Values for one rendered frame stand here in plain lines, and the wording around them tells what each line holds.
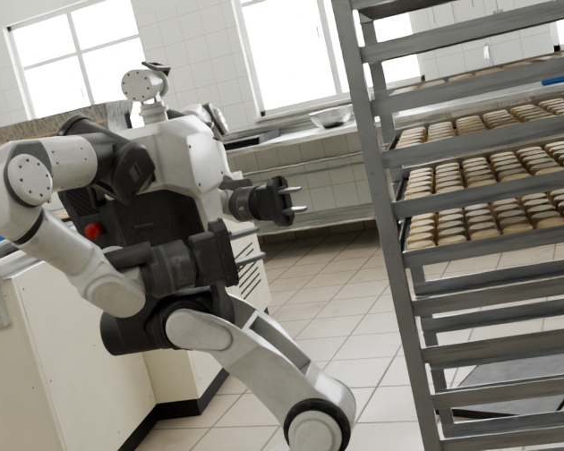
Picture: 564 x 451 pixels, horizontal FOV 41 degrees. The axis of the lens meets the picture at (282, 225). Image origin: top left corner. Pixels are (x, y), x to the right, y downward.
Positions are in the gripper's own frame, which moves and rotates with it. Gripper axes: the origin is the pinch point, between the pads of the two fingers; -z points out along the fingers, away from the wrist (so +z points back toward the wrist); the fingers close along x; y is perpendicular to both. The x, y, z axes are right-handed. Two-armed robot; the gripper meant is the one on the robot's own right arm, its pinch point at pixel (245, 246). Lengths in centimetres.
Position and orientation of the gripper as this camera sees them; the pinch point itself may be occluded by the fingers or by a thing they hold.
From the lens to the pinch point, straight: 134.6
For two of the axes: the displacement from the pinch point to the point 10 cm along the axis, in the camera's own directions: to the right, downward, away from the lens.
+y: -3.1, -1.0, 9.5
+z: -9.3, 2.6, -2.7
